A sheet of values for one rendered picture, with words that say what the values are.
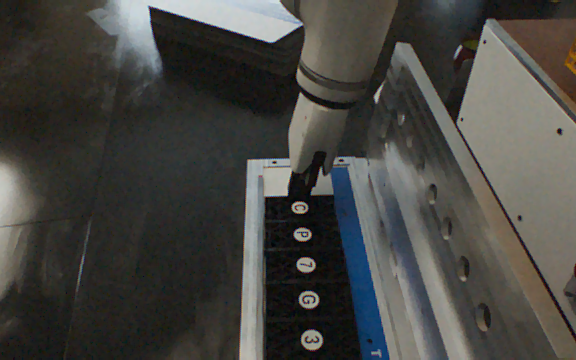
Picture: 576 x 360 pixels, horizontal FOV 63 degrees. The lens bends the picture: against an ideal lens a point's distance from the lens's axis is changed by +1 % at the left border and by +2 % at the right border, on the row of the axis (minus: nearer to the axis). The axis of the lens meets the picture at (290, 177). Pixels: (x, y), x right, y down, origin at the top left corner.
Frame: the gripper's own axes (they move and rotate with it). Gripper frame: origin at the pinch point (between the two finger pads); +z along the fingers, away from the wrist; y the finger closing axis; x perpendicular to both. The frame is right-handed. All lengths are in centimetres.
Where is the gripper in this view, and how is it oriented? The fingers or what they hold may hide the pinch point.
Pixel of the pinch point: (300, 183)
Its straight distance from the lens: 65.0
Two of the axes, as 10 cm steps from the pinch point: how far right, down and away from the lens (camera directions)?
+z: -2.1, 7.5, 6.3
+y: 0.4, 6.5, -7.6
